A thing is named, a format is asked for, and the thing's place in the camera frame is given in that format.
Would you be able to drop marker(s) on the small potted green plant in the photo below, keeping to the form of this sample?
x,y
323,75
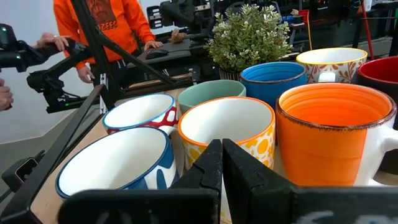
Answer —
x,y
248,37

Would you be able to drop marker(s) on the green mug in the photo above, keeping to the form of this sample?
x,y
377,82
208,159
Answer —
x,y
211,90

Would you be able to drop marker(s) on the dark storage rack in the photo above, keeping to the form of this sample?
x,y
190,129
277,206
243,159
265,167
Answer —
x,y
335,28

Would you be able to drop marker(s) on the person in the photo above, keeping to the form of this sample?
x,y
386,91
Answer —
x,y
118,18

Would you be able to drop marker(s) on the black slotted box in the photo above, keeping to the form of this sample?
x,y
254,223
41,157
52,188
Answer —
x,y
154,17

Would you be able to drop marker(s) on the white mug blue pattern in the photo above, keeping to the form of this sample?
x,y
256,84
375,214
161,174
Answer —
x,y
118,161

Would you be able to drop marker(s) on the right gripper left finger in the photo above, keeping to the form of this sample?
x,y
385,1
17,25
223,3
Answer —
x,y
140,208

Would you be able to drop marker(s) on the white mug orange dots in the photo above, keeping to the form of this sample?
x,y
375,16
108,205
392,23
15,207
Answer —
x,y
227,121

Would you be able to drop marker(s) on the black computer mouse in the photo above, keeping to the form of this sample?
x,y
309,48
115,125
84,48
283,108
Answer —
x,y
155,53

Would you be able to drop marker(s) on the dark mug red inside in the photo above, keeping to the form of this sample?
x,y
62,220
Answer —
x,y
382,70

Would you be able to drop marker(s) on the grey side desk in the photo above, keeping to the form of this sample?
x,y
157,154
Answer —
x,y
180,49

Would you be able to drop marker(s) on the small black camera box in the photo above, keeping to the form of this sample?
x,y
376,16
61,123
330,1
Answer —
x,y
21,171

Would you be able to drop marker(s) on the small brown object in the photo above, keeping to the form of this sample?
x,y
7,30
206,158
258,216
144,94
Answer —
x,y
177,35

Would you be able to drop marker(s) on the white mug red pattern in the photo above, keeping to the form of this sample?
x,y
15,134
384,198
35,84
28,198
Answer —
x,y
140,109

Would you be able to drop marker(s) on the yellow-rimmed leaf-pattern mug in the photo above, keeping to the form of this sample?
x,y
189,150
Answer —
x,y
329,56

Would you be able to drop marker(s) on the person's hand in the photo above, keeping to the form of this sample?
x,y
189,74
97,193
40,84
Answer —
x,y
85,74
5,93
51,40
154,45

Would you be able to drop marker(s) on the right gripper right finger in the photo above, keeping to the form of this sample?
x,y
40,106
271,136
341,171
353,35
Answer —
x,y
311,208

